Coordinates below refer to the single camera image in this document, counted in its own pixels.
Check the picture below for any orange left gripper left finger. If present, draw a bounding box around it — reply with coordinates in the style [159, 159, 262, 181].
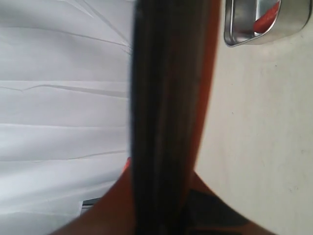
[52, 158, 135, 235]

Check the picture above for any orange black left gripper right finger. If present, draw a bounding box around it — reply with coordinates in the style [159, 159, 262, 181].
[186, 173, 272, 235]

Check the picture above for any dark lid with orange valve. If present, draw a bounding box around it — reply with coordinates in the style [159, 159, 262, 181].
[130, 0, 221, 235]

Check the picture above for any red toy sausage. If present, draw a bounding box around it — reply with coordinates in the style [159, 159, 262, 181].
[253, 2, 280, 33]

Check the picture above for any white backdrop curtain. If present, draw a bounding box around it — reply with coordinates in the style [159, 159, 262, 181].
[0, 0, 134, 235]

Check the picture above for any stainless steel lunch box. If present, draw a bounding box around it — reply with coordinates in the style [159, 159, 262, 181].
[224, 0, 313, 47]

